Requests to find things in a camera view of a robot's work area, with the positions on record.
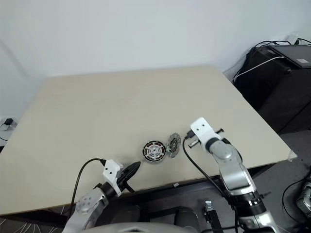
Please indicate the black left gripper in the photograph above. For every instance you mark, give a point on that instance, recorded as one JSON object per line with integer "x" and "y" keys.
{"x": 122, "y": 183}

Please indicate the white wall power strip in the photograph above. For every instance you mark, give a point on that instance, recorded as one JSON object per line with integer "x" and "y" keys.
{"x": 14, "y": 122}

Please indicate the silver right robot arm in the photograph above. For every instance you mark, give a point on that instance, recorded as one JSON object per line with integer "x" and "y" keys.
{"x": 233, "y": 170}

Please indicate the black plug adapter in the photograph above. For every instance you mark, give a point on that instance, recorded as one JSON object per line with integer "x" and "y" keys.
{"x": 8, "y": 121}

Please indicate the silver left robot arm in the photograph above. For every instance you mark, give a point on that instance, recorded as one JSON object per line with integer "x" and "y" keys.
{"x": 87, "y": 204}

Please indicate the grey metal machine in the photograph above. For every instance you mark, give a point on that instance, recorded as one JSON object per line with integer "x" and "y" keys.
{"x": 305, "y": 199}

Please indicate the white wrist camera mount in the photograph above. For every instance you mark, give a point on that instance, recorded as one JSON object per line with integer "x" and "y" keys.
{"x": 111, "y": 174}
{"x": 202, "y": 129}

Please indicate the large black cabinet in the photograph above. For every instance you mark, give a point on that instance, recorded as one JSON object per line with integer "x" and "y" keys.
{"x": 272, "y": 99}

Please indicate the motor stator copper windings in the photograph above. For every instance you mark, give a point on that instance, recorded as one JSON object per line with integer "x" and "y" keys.
{"x": 144, "y": 155}

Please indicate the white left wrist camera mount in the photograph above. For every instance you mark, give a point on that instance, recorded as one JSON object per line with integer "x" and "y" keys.
{"x": 111, "y": 174}

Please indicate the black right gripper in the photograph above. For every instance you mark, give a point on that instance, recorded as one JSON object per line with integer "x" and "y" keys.
{"x": 194, "y": 143}

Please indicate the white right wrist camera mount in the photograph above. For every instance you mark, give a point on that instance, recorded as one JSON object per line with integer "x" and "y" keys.
{"x": 202, "y": 129}

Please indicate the black flat device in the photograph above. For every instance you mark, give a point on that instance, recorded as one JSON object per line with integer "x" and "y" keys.
{"x": 294, "y": 55}

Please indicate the small metal bracket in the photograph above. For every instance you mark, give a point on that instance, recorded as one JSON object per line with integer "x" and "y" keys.
{"x": 208, "y": 205}

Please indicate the spoked silver motor rotor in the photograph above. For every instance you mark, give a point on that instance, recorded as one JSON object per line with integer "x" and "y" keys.
{"x": 153, "y": 153}

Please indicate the clear table corner guard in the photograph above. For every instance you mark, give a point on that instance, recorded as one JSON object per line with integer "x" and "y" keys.
{"x": 292, "y": 155}

